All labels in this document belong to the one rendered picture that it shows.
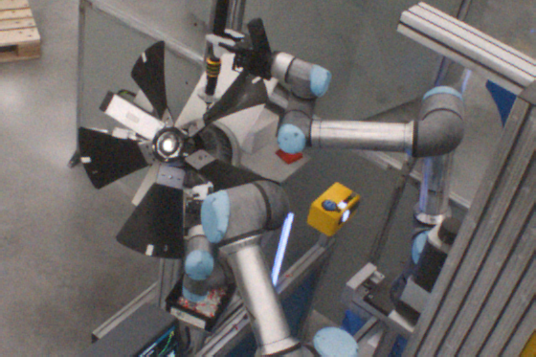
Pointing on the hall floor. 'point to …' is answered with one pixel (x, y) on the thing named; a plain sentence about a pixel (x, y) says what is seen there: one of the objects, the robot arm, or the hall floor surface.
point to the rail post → (312, 300)
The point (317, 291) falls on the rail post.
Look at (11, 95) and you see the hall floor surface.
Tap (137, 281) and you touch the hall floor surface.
